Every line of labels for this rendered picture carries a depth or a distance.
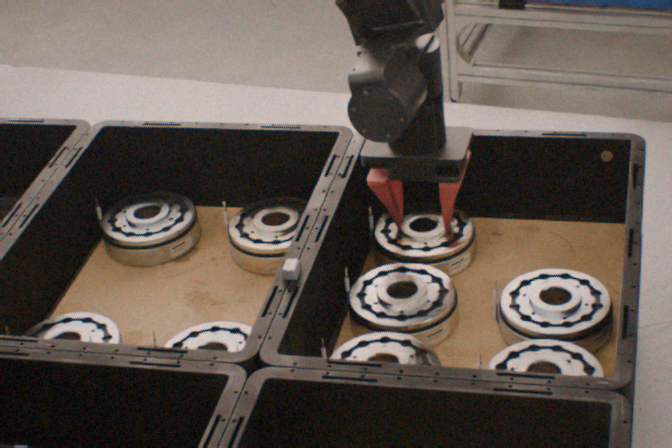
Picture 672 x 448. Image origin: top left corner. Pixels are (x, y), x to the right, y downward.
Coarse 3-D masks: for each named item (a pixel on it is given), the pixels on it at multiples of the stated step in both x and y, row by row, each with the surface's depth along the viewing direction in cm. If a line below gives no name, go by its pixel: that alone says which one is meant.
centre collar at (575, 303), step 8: (536, 288) 119; (544, 288) 119; (552, 288) 119; (560, 288) 119; (568, 288) 118; (576, 288) 118; (536, 296) 118; (576, 296) 117; (536, 304) 117; (544, 304) 117; (568, 304) 116; (576, 304) 116; (544, 312) 116; (552, 312) 116; (560, 312) 116; (568, 312) 116
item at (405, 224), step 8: (408, 216) 131; (416, 216) 131; (424, 216) 131; (432, 216) 131; (440, 216) 131; (400, 224) 130; (408, 224) 130; (440, 224) 130; (400, 232) 130; (408, 232) 129; (416, 232) 129; (424, 232) 129; (432, 232) 129; (440, 232) 128; (416, 240) 128; (424, 240) 128
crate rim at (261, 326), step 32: (96, 128) 141; (128, 128) 141; (160, 128) 140; (192, 128) 139; (224, 128) 138; (256, 128) 137; (288, 128) 137; (320, 128) 136; (64, 160) 135; (320, 192) 125; (32, 224) 126; (0, 256) 121; (288, 256) 116; (256, 320) 108; (96, 352) 107; (128, 352) 106; (160, 352) 106; (192, 352) 106; (224, 352) 105; (256, 352) 105
